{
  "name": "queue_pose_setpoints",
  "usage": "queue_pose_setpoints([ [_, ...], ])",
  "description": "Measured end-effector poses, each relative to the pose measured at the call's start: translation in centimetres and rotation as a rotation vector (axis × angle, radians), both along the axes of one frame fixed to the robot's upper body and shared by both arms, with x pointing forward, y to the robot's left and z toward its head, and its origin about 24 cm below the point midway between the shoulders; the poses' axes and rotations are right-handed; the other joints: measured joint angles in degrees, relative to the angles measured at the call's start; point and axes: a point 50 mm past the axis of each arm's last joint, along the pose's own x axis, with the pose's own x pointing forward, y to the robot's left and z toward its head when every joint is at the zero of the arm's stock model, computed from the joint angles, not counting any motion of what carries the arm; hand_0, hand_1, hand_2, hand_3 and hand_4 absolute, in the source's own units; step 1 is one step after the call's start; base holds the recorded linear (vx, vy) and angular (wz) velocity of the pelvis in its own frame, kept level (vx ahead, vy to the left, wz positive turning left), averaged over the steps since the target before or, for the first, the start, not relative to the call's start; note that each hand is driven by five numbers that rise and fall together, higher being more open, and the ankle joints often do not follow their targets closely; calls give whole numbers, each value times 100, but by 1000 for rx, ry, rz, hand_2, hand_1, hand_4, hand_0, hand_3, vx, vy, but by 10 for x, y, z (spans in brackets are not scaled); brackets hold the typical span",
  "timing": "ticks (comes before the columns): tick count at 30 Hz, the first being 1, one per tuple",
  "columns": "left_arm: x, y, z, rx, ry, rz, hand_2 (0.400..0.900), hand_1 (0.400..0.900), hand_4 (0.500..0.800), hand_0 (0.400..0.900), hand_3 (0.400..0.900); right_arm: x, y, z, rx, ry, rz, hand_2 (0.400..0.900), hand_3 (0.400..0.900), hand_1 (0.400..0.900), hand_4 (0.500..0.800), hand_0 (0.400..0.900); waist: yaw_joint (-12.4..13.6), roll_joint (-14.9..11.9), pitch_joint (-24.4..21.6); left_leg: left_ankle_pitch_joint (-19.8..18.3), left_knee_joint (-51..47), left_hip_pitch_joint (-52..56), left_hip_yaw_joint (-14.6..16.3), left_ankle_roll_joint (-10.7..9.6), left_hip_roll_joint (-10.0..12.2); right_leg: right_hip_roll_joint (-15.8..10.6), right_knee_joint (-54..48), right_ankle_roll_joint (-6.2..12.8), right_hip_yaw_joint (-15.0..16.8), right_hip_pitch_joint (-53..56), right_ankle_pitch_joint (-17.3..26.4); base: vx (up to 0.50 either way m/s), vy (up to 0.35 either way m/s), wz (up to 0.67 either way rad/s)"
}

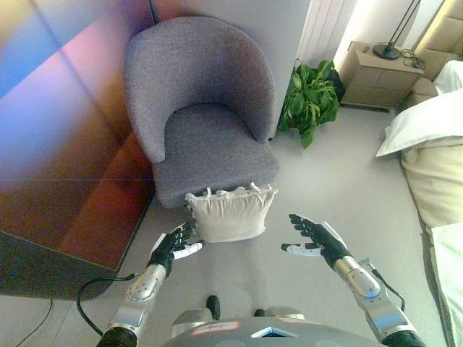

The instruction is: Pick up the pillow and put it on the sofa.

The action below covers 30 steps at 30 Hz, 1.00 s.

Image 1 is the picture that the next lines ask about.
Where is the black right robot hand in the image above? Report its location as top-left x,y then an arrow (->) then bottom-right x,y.
281,213 -> 354,270

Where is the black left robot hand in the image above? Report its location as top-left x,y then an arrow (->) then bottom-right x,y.
146,220 -> 204,278

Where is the beige tasselled throw pillow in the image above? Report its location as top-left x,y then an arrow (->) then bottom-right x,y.
184,182 -> 279,244

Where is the white bed pillow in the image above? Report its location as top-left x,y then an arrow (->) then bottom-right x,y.
432,59 -> 463,97
375,88 -> 463,158

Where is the silver left robot leg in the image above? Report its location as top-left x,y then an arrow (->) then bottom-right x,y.
169,295 -> 221,339

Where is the silver robot leg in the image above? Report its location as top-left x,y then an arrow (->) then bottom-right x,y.
252,306 -> 318,325
169,295 -> 221,339

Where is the silver right robot leg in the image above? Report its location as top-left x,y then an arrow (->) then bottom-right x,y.
252,306 -> 318,325

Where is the grey robot torso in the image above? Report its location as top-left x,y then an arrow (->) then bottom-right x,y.
164,315 -> 384,347

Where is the red-brown wooden cabinet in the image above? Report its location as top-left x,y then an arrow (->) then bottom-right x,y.
0,0 -> 160,301

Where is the green potted plant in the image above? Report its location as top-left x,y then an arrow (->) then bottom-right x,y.
276,58 -> 344,149

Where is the beige nightstand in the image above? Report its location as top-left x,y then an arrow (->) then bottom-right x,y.
339,40 -> 425,109

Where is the grey fabric armchair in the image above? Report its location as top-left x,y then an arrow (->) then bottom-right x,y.
122,16 -> 281,210

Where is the black lamp with round base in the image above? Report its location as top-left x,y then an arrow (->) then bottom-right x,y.
372,0 -> 422,61

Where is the white curtain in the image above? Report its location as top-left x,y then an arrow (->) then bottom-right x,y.
296,0 -> 354,68

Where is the beige padded headboard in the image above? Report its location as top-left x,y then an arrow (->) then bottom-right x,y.
412,0 -> 463,106

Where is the black thin pole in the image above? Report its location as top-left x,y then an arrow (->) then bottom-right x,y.
147,0 -> 161,25

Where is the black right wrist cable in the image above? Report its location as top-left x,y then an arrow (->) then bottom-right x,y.
368,262 -> 406,312

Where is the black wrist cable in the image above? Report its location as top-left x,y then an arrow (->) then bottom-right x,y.
368,262 -> 406,312
76,273 -> 140,338

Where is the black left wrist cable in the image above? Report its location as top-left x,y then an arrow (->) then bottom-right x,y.
76,273 -> 140,338

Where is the thin black floor wire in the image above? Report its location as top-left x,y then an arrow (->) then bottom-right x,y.
20,298 -> 54,347

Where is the black tangled cable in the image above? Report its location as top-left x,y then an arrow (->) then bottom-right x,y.
399,48 -> 427,69

